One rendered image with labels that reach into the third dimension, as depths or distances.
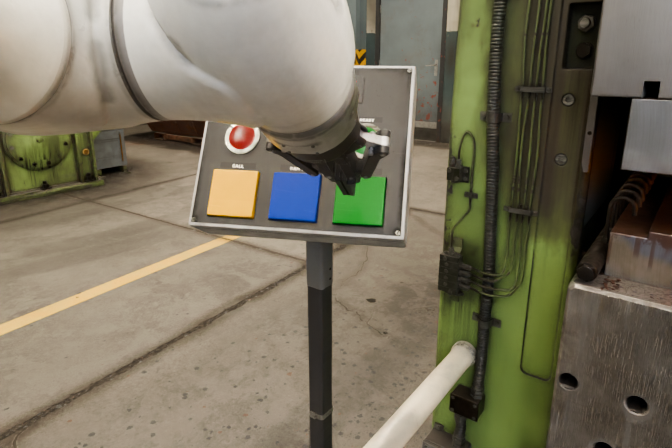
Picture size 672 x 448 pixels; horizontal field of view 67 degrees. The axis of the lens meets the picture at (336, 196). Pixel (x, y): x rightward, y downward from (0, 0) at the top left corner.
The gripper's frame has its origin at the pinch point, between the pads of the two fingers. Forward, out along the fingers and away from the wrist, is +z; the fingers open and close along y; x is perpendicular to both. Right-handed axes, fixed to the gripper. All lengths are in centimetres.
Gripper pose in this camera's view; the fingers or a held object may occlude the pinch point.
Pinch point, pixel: (346, 177)
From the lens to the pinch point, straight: 63.4
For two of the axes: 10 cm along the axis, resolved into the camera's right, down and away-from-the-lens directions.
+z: 1.7, 2.5, 9.5
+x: 1.0, -9.7, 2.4
